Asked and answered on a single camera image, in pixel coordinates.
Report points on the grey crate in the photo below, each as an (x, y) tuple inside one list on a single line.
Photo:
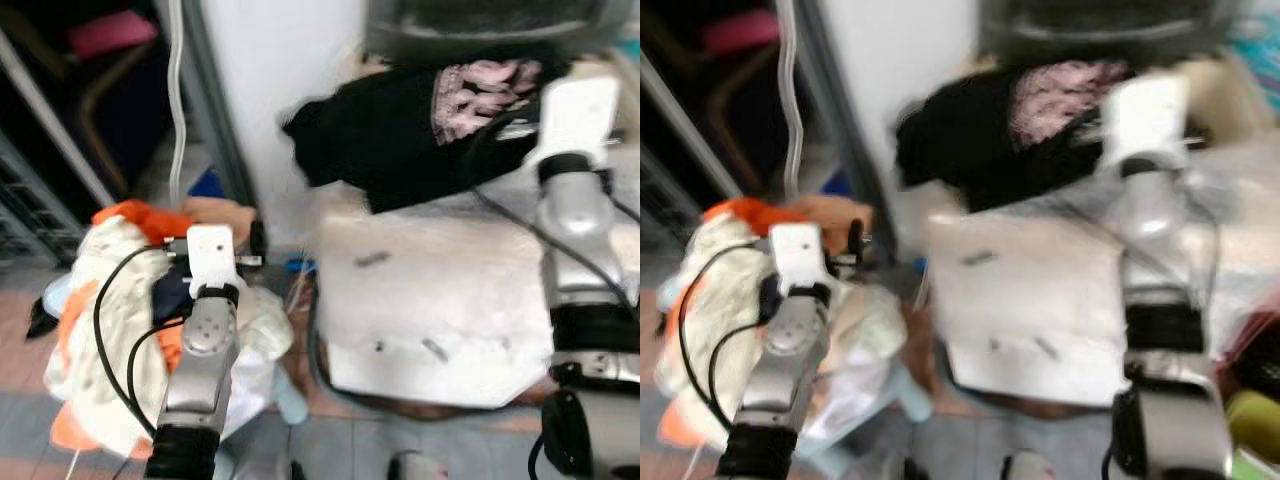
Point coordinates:
[(30, 215)]

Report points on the white cloth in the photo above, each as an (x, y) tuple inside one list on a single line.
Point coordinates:
[(720, 290), (120, 300)]

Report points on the peach cloth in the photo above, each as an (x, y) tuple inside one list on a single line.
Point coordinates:
[(830, 212), (225, 212)]

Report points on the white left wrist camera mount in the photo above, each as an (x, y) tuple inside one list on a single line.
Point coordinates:
[(798, 255), (212, 255)]

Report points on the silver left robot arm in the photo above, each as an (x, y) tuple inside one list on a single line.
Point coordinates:
[(203, 360), (790, 360)]

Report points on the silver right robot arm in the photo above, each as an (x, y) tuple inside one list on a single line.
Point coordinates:
[(1160, 260), (580, 250)]

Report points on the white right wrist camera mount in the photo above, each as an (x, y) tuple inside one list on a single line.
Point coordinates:
[(1145, 115), (578, 115)]

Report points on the orange cloth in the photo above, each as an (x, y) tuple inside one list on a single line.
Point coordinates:
[(750, 210), (140, 215)]

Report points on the white washing machine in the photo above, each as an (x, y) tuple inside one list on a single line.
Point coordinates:
[(1030, 290), (430, 290)]

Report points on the pink item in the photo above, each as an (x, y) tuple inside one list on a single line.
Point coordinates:
[(110, 33), (740, 30)]

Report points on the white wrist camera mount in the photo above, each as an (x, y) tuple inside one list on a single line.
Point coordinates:
[(212, 255), (1145, 115), (798, 255), (578, 115)]

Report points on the green item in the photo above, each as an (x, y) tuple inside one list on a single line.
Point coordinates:
[(1255, 420)]

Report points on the red item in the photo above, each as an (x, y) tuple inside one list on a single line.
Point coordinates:
[(1262, 340)]

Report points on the black garment with pink print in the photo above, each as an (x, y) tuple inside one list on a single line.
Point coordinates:
[(970, 140), (390, 140)]

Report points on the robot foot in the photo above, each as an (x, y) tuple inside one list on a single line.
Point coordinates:
[(1027, 467), (415, 467)]

